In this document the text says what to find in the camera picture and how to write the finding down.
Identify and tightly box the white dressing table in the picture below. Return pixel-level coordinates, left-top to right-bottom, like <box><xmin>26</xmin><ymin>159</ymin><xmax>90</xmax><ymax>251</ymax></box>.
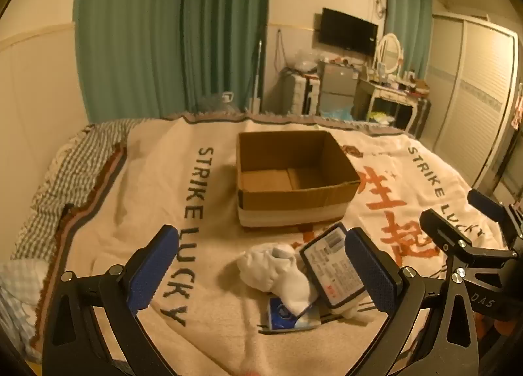
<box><xmin>355</xmin><ymin>75</ymin><xmax>430</xmax><ymax>132</ymax></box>

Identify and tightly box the blue tissue packet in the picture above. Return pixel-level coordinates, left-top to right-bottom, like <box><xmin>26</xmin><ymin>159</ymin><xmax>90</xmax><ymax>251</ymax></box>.
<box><xmin>259</xmin><ymin>294</ymin><xmax>322</xmax><ymax>334</ymax></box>

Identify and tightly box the checkered bedsheet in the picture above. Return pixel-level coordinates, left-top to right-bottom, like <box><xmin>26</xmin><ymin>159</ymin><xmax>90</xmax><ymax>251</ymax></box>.
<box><xmin>10</xmin><ymin>118</ymin><xmax>157</xmax><ymax>263</ymax></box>

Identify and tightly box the plastic drawer unit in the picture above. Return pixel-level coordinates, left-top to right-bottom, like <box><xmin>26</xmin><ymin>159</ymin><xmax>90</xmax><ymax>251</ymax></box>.
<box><xmin>278</xmin><ymin>69</ymin><xmax>322</xmax><ymax>116</ymax></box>

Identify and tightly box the white mop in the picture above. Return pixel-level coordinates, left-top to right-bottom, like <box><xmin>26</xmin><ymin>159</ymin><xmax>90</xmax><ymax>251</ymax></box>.
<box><xmin>247</xmin><ymin>38</ymin><xmax>263</xmax><ymax>114</ymax></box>

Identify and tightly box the blue plastic bag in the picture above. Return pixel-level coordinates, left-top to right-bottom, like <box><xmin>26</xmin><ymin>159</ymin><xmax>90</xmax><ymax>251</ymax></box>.
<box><xmin>322</xmin><ymin>107</ymin><xmax>354</xmax><ymax>122</ymax></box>

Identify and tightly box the white sliding wardrobe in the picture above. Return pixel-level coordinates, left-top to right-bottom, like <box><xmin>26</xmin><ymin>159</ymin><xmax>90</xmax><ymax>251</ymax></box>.
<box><xmin>421</xmin><ymin>12</ymin><xmax>520</xmax><ymax>186</ymax></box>

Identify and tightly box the grey mini fridge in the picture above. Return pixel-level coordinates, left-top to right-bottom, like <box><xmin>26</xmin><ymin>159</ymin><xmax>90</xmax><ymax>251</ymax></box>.
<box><xmin>318</xmin><ymin>60</ymin><xmax>361</xmax><ymax>116</ymax></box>

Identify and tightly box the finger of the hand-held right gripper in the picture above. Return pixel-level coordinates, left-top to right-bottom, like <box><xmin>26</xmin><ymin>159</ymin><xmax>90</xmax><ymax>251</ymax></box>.
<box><xmin>467</xmin><ymin>189</ymin><xmax>523</xmax><ymax>243</ymax></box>
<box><xmin>420</xmin><ymin>208</ymin><xmax>519</xmax><ymax>270</ymax></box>

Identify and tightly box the brown cardboard box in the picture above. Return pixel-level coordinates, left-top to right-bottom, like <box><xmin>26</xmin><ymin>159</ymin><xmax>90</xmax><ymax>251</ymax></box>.
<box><xmin>236</xmin><ymin>130</ymin><xmax>361</xmax><ymax>231</ymax></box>

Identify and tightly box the wide green curtain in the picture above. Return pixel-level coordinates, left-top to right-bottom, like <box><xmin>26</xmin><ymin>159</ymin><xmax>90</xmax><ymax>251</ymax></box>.
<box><xmin>74</xmin><ymin>0</ymin><xmax>273</xmax><ymax>124</ymax></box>

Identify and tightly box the narrow green curtain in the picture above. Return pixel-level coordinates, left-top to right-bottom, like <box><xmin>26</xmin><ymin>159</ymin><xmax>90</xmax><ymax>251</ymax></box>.
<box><xmin>383</xmin><ymin>0</ymin><xmax>434</xmax><ymax>79</ymax></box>

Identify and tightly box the black packet with white label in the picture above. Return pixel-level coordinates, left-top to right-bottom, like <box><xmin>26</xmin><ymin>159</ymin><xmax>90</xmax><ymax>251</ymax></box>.
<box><xmin>299</xmin><ymin>221</ymin><xmax>368</xmax><ymax>311</ymax></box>

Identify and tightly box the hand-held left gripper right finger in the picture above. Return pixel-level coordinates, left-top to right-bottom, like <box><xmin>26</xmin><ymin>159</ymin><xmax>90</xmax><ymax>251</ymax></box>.
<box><xmin>344</xmin><ymin>227</ymin><xmax>481</xmax><ymax>376</ymax></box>

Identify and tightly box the cream printed blanket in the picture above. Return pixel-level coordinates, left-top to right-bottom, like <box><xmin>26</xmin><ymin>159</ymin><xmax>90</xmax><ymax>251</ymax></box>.
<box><xmin>35</xmin><ymin>112</ymin><xmax>507</xmax><ymax>376</ymax></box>

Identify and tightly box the light checkered quilt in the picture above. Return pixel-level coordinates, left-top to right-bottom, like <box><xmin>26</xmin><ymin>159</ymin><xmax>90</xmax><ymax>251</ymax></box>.
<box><xmin>0</xmin><ymin>259</ymin><xmax>46</xmax><ymax>357</ymax></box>

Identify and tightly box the clear plastic bag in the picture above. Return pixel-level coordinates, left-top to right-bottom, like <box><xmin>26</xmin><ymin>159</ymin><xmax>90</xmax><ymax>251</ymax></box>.
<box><xmin>285</xmin><ymin>48</ymin><xmax>320</xmax><ymax>73</ymax></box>

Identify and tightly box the oval white mirror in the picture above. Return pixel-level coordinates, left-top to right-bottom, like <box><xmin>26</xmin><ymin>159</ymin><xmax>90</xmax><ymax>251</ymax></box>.
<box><xmin>372</xmin><ymin>32</ymin><xmax>405</xmax><ymax>77</ymax></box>

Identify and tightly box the black wall television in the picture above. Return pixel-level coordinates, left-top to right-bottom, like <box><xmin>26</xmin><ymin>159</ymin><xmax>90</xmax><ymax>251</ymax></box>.
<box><xmin>318</xmin><ymin>7</ymin><xmax>379</xmax><ymax>57</ymax></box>

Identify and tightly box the white sock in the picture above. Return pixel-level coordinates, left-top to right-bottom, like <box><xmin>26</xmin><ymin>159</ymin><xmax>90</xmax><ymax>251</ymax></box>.
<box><xmin>341</xmin><ymin>296</ymin><xmax>381</xmax><ymax>326</ymax></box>
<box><xmin>237</xmin><ymin>243</ymin><xmax>322</xmax><ymax>318</ymax></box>

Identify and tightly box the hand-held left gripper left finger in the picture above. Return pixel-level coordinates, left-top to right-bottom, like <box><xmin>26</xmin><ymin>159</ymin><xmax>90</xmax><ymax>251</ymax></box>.
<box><xmin>41</xmin><ymin>225</ymin><xmax>180</xmax><ymax>376</ymax></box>

